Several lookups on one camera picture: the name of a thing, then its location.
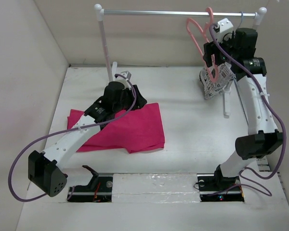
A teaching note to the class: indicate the pink trousers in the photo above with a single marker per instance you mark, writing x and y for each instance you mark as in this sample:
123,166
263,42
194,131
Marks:
138,131

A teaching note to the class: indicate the blue wire hanger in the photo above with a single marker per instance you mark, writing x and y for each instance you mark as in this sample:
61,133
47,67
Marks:
241,20

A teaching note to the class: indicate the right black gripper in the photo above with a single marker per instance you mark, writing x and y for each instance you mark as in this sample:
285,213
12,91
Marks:
210,48

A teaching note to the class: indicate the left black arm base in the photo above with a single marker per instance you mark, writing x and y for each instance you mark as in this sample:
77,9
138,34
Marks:
99,190

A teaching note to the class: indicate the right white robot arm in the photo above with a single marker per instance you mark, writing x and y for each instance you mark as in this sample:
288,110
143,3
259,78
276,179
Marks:
266,130

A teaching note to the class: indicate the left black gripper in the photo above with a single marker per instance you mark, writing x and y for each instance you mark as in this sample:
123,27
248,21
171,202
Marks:
139,102

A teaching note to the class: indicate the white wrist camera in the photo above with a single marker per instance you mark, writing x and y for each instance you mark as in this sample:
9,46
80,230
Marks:
223,27
123,77

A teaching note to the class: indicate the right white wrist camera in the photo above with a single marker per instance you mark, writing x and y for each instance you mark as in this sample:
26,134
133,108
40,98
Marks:
223,27

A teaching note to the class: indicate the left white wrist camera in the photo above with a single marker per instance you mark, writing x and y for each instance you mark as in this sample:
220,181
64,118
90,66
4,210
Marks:
123,77

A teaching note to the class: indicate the white metal clothes rack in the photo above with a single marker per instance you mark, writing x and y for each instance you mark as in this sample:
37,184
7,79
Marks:
155,38

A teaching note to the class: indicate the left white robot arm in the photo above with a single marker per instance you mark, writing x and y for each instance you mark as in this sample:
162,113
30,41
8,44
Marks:
45,169

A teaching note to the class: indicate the black white printed garment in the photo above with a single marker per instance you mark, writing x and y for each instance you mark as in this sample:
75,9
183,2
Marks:
225,76

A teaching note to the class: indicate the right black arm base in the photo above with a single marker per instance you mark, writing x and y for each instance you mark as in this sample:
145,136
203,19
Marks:
212,190

